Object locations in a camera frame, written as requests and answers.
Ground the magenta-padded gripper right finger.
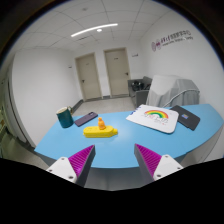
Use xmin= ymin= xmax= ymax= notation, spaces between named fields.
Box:
xmin=134 ymin=143 xmax=184 ymax=186

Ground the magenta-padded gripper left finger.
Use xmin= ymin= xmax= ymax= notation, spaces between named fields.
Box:
xmin=45 ymin=144 xmax=97 ymax=188

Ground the white rainbow-print mouse pad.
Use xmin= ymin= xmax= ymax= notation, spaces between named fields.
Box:
xmin=125 ymin=104 xmax=180 ymax=135

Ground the purple smartphone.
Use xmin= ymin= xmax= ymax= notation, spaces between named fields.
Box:
xmin=73 ymin=111 xmax=99 ymax=128

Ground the black notebook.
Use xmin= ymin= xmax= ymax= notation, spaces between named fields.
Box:
xmin=169 ymin=104 xmax=201 ymax=132

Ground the grey sofa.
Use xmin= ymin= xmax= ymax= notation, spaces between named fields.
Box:
xmin=127 ymin=75 xmax=153 ymax=108

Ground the grey cloth-covered equipment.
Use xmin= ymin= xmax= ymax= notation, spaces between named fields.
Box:
xmin=145 ymin=74 xmax=201 ymax=108

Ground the black bag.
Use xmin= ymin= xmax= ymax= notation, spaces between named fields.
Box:
xmin=130 ymin=80 xmax=144 ymax=93

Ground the beige door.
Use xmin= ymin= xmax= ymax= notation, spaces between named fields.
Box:
xmin=103 ymin=47 xmax=132 ymax=98
xmin=74 ymin=52 xmax=103 ymax=102

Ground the long ceiling light strip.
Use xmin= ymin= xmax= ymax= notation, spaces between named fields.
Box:
xmin=70 ymin=22 xmax=119 ymax=38

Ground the teal mug with gold handle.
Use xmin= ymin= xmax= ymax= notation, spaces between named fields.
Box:
xmin=55 ymin=105 xmax=75 ymax=129

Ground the wall logo sign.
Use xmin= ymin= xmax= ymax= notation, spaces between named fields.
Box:
xmin=150 ymin=29 xmax=194 ymax=53

